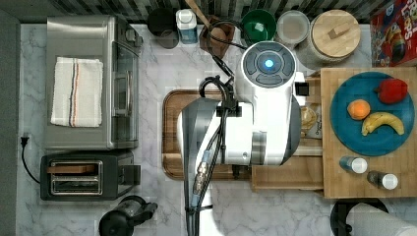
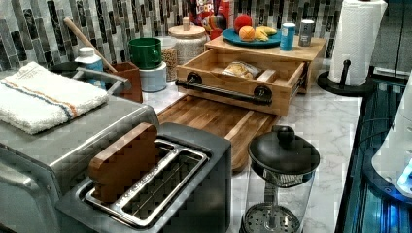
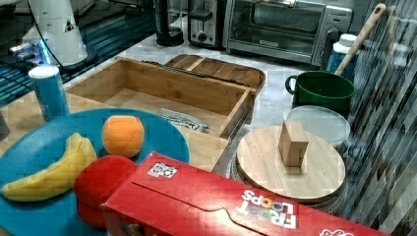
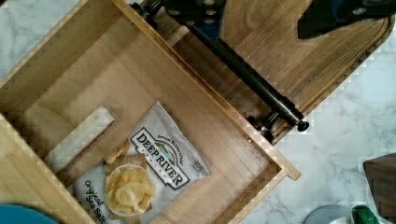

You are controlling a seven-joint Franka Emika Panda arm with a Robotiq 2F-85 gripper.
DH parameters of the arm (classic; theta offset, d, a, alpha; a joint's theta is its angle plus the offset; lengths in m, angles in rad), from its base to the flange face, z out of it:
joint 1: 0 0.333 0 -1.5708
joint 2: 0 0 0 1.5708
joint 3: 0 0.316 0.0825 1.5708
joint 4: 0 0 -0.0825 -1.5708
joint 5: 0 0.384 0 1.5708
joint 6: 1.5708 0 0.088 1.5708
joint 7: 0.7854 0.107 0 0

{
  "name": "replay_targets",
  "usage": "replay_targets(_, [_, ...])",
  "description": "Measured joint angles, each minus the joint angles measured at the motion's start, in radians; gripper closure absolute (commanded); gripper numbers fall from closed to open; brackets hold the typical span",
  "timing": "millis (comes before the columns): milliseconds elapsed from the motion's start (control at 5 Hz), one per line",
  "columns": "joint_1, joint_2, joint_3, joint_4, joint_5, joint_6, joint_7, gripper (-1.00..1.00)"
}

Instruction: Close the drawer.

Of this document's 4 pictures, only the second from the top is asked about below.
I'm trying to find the wooden drawer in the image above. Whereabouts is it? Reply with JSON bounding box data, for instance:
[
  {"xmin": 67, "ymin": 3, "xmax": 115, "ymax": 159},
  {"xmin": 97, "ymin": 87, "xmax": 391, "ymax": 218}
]
[{"xmin": 176, "ymin": 49, "xmax": 307, "ymax": 117}]

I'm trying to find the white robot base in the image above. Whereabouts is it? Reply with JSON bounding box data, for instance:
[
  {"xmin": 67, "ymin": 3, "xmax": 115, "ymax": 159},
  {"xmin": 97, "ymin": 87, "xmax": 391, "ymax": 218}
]
[{"xmin": 371, "ymin": 77, "xmax": 412, "ymax": 198}]

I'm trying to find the snack bag in drawer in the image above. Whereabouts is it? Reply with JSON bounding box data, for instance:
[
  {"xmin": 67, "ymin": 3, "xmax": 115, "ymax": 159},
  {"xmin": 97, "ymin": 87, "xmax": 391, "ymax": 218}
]
[{"xmin": 223, "ymin": 61, "xmax": 260, "ymax": 79}]

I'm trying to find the wooden drawer cabinet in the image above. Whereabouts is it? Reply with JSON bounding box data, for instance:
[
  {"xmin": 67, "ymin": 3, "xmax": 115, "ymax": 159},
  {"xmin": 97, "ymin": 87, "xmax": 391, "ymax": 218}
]
[{"xmin": 204, "ymin": 36, "xmax": 326, "ymax": 93}]

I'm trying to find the wooden cutting board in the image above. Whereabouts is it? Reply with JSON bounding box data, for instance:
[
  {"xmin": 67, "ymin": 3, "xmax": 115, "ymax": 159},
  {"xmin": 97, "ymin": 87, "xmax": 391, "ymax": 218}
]
[{"xmin": 157, "ymin": 95, "xmax": 280, "ymax": 173}]

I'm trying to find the white round canister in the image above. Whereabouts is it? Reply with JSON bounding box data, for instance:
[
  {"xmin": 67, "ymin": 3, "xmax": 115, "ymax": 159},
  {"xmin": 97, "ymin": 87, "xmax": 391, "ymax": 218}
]
[{"xmin": 140, "ymin": 62, "xmax": 167, "ymax": 92}]

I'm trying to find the black steel toaster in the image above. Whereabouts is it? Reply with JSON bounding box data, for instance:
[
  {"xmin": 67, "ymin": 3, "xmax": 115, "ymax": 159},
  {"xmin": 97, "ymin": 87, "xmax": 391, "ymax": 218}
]
[{"xmin": 56, "ymin": 122, "xmax": 231, "ymax": 233}]

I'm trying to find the glass jar with wooden lid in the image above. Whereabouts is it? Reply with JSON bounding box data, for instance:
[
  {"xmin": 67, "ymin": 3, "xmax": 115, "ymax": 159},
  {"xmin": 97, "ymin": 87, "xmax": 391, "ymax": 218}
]
[{"xmin": 168, "ymin": 17, "xmax": 207, "ymax": 65}]

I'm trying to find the small glass cereal jar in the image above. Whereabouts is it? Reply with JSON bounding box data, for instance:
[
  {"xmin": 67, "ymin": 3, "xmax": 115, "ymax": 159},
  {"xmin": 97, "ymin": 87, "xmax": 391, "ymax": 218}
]
[{"xmin": 159, "ymin": 36, "xmax": 178, "ymax": 82}]

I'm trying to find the blue plate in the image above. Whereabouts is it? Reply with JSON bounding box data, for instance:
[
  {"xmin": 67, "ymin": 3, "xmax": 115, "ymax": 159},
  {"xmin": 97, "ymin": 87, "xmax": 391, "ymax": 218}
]
[{"xmin": 222, "ymin": 27, "xmax": 283, "ymax": 49}]

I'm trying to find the green mug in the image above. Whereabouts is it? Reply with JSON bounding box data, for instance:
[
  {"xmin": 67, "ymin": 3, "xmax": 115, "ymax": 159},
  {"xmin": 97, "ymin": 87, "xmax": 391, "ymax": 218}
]
[{"xmin": 128, "ymin": 38, "xmax": 162, "ymax": 70}]

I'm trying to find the glass french press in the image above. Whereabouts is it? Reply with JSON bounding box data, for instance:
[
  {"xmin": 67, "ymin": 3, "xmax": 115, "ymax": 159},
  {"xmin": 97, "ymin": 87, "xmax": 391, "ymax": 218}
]
[{"xmin": 239, "ymin": 125, "xmax": 320, "ymax": 233}]

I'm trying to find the brown utensil holder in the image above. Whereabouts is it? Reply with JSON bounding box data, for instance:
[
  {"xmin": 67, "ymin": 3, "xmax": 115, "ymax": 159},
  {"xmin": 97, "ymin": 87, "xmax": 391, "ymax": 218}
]
[{"xmin": 105, "ymin": 62, "xmax": 143, "ymax": 103}]

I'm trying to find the orange fruit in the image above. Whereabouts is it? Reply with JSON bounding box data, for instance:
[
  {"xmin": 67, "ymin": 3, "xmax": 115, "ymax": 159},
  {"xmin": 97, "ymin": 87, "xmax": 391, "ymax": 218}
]
[{"xmin": 238, "ymin": 26, "xmax": 255, "ymax": 42}]

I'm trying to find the yellow banana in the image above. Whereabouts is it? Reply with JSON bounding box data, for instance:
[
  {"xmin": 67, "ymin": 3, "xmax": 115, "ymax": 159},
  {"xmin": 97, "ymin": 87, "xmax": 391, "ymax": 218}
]
[{"xmin": 255, "ymin": 26, "xmax": 277, "ymax": 41}]

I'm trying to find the wooden toast slice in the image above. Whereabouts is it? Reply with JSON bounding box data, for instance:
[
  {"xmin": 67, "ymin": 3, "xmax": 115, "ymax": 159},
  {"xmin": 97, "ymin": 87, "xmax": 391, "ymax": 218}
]
[{"xmin": 88, "ymin": 123, "xmax": 159, "ymax": 203}]

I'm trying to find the cereal box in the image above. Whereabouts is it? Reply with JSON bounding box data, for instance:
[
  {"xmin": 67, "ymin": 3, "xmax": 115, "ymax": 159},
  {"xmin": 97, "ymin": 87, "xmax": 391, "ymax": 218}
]
[{"xmin": 186, "ymin": 0, "xmax": 233, "ymax": 40}]

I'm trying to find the red apple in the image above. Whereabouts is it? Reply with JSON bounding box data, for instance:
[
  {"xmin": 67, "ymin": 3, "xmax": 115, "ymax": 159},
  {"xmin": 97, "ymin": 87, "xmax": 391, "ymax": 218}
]
[{"xmin": 233, "ymin": 14, "xmax": 252, "ymax": 33}]

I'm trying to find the blue can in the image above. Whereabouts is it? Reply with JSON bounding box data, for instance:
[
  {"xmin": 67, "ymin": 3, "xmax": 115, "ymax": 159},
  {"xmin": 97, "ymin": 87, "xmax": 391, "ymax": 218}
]
[{"xmin": 280, "ymin": 22, "xmax": 295, "ymax": 51}]

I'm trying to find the black paper towel holder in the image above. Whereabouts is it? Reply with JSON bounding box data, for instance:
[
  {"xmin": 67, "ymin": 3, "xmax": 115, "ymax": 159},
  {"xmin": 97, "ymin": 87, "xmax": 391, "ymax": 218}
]
[{"xmin": 317, "ymin": 59, "xmax": 375, "ymax": 97}]

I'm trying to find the white blue bottle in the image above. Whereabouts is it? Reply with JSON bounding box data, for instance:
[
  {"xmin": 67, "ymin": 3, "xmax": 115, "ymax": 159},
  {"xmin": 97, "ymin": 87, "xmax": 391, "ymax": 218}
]
[{"xmin": 75, "ymin": 47, "xmax": 103, "ymax": 72}]

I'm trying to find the grey can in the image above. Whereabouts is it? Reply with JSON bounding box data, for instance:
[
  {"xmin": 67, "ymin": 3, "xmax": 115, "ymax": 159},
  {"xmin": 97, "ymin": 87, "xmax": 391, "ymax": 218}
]
[{"xmin": 298, "ymin": 19, "xmax": 315, "ymax": 47}]

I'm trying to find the black pan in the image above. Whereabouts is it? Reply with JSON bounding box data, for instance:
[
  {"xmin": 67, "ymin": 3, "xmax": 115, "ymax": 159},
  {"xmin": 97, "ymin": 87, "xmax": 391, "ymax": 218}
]
[{"xmin": 49, "ymin": 61, "xmax": 85, "ymax": 78}]

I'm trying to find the white striped towel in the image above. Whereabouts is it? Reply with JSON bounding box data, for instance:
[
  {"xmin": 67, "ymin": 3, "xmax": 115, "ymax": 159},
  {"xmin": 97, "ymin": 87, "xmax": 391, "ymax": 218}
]
[{"xmin": 0, "ymin": 62, "xmax": 109, "ymax": 134}]

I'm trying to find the stainless toaster oven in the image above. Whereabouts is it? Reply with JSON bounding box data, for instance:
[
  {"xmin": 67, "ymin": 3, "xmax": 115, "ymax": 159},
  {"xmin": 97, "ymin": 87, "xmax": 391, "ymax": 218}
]
[{"xmin": 0, "ymin": 67, "xmax": 160, "ymax": 233}]

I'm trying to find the paper towel roll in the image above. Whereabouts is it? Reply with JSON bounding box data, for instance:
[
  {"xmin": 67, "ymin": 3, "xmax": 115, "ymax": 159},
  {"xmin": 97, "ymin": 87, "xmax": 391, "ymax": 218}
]
[{"xmin": 328, "ymin": 0, "xmax": 388, "ymax": 86}]

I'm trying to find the wooden spoon handle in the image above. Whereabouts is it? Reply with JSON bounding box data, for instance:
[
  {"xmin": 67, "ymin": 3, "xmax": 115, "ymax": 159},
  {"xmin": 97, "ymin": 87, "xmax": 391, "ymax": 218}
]
[{"xmin": 63, "ymin": 17, "xmax": 116, "ymax": 72}]

